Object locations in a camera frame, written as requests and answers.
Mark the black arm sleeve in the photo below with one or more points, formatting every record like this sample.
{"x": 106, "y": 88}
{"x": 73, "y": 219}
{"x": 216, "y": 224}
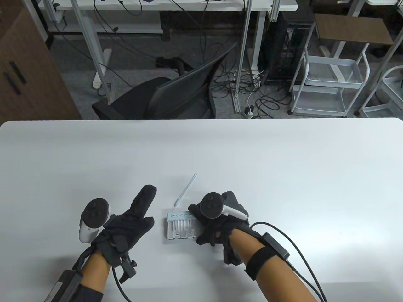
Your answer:
{"x": 89, "y": 295}

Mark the person's right forearm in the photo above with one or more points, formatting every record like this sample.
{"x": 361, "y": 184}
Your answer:
{"x": 277, "y": 283}

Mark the white toy piano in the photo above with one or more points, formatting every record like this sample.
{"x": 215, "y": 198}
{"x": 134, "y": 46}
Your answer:
{"x": 179, "y": 231}

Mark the black forearm sensor box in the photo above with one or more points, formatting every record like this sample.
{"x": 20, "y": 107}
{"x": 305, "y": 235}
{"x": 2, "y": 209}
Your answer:
{"x": 275, "y": 247}

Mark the black computer tower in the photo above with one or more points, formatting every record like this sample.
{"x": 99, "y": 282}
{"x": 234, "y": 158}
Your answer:
{"x": 283, "y": 47}

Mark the white and black controller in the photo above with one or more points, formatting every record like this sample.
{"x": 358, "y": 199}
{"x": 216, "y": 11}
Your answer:
{"x": 93, "y": 210}
{"x": 211, "y": 204}

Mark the brown top side table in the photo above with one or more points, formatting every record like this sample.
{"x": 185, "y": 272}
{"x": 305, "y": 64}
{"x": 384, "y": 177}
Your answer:
{"x": 352, "y": 28}

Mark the person's left forearm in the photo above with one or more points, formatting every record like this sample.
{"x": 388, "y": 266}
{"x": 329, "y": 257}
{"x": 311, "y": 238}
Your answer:
{"x": 96, "y": 270}

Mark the black office chair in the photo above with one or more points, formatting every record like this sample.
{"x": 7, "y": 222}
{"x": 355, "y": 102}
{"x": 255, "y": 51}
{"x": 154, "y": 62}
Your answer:
{"x": 176, "y": 97}

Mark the person's right hand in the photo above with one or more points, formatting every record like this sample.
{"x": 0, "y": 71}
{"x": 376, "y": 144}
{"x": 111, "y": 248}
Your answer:
{"x": 217, "y": 229}

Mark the brown wooden cabinet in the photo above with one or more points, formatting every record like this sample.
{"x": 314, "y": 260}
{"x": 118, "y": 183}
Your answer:
{"x": 31, "y": 81}

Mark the white background desk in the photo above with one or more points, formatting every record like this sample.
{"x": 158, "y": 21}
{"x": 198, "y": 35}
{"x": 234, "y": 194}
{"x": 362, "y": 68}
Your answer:
{"x": 189, "y": 4}

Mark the white metal utility cart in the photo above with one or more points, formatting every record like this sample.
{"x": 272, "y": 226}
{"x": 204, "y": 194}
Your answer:
{"x": 390, "y": 81}
{"x": 333, "y": 69}

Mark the grey forearm sensor box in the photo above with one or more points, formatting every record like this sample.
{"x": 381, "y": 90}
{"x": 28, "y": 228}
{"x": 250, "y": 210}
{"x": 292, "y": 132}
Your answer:
{"x": 63, "y": 286}

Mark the aluminium frame post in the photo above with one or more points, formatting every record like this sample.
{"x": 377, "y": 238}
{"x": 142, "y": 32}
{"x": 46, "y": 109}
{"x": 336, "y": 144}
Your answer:
{"x": 243, "y": 47}
{"x": 274, "y": 11}
{"x": 90, "y": 47}

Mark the person's left hand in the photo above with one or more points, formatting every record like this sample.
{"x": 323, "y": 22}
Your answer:
{"x": 127, "y": 226}

